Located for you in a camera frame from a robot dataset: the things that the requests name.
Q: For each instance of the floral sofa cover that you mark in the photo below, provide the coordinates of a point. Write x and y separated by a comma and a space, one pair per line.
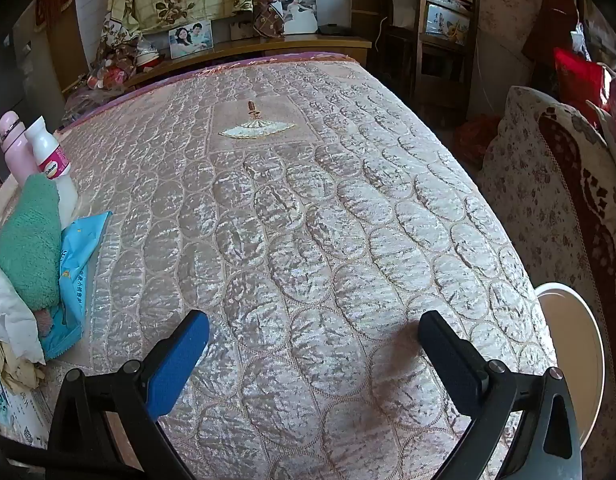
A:
528, 185

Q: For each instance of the red cushion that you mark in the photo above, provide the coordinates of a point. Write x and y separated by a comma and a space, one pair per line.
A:
580, 80

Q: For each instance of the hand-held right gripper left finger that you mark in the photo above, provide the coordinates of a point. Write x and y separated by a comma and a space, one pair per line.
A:
178, 360

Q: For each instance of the red pink fabric bundle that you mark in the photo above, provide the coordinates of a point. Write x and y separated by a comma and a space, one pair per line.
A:
110, 79

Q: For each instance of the clear plastic bag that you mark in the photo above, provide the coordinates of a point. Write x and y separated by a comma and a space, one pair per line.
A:
85, 105

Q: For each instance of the orange plastic bag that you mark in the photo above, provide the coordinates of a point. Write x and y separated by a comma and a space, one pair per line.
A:
475, 135

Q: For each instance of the beige paper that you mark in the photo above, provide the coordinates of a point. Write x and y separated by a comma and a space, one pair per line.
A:
13, 365

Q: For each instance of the dark wooden rack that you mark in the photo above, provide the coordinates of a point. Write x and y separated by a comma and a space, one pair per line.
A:
420, 60

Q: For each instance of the white round bin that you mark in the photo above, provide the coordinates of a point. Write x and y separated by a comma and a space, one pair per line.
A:
573, 360

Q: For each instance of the blue wet wipe packet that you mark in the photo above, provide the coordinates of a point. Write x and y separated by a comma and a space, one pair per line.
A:
75, 270

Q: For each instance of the framed couple photo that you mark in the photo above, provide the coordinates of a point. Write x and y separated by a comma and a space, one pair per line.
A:
190, 39

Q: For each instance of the small black device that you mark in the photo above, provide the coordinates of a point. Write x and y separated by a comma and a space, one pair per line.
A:
333, 29

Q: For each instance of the white and red ornament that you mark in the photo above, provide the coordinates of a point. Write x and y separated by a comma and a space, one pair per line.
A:
150, 55

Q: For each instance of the pink thermos bottle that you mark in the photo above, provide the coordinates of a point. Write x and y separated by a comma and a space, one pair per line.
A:
15, 155

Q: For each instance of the dark red patterned blanket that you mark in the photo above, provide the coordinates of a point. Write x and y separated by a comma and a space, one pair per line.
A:
603, 220

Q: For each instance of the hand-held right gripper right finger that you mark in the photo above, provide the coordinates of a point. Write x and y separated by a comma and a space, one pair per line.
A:
453, 360

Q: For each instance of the wedding photo print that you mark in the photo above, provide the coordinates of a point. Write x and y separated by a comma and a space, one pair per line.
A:
298, 12

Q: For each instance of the white crumpled plastic bag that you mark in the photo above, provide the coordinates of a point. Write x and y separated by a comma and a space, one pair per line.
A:
8, 305

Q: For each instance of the white bottle pink label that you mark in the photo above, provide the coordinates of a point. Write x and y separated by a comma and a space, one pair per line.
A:
50, 157

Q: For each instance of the green towel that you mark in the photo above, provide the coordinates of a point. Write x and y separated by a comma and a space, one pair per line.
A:
30, 240

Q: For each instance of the wooden headboard shelf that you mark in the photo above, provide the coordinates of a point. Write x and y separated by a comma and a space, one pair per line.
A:
288, 47

